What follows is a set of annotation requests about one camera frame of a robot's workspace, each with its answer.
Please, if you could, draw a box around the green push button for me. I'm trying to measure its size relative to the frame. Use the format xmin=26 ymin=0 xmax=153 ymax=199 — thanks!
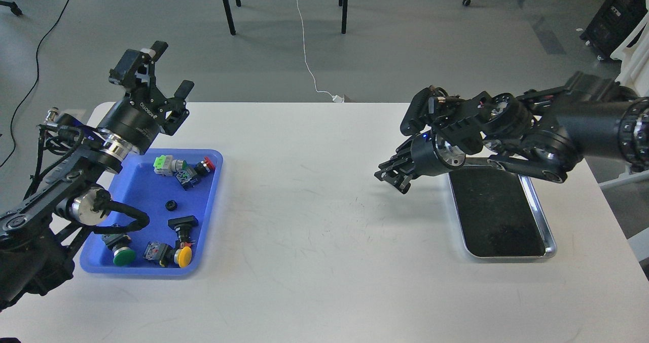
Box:
xmin=100 ymin=233 xmax=136 ymax=266

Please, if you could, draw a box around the grey switch contact block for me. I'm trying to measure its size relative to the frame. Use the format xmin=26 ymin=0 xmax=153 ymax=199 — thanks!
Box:
xmin=143 ymin=241 xmax=172 ymax=266

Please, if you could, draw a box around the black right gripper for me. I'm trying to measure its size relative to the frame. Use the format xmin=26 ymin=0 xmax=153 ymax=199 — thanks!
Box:
xmin=375 ymin=133 xmax=466 ymax=195

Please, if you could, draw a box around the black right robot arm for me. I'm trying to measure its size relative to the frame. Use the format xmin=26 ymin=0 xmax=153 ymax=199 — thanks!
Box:
xmin=375 ymin=71 xmax=648 ymax=193

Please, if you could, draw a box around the white cable on floor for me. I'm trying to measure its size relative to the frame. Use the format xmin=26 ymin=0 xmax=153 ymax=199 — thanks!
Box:
xmin=292 ymin=0 xmax=345 ymax=103

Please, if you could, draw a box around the red push button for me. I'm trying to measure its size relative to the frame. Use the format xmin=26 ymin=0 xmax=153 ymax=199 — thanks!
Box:
xmin=193 ymin=156 xmax=215 ymax=177

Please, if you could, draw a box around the green white switch block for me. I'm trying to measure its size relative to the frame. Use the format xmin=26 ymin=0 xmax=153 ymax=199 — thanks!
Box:
xmin=153 ymin=155 xmax=187 ymax=176

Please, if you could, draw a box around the yellow push button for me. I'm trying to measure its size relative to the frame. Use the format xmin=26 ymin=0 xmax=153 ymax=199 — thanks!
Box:
xmin=172 ymin=242 xmax=193 ymax=269

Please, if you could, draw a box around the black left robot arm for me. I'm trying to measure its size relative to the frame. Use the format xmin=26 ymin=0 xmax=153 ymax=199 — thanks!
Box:
xmin=1 ymin=41 xmax=194 ymax=309

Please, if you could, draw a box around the black equipment case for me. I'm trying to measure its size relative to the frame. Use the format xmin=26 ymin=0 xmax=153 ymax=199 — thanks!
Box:
xmin=580 ymin=0 xmax=647 ymax=61

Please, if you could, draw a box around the blue plastic tray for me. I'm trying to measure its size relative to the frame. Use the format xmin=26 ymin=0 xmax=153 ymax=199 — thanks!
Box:
xmin=79 ymin=147 xmax=224 ymax=278

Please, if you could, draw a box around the silver metal tray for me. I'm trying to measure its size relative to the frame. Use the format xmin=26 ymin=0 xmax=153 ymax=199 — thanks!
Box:
xmin=448 ymin=164 xmax=557 ymax=262

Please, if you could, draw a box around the small black gear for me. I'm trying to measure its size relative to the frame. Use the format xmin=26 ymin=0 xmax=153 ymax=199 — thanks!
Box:
xmin=165 ymin=200 xmax=178 ymax=211

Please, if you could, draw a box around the black cable on floor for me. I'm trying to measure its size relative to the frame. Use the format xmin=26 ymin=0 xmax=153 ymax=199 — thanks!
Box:
xmin=0 ymin=0 xmax=117 ymax=170

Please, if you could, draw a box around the dark blue switch block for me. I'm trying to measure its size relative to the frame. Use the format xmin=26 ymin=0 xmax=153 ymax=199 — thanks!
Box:
xmin=174 ymin=167 xmax=201 ymax=190

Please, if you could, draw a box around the black push button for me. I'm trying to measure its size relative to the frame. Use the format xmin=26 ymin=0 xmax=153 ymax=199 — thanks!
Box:
xmin=167 ymin=215 xmax=199 ymax=245

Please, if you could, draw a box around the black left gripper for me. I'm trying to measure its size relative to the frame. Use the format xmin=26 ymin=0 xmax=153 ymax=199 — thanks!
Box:
xmin=97 ymin=41 xmax=195 ymax=154

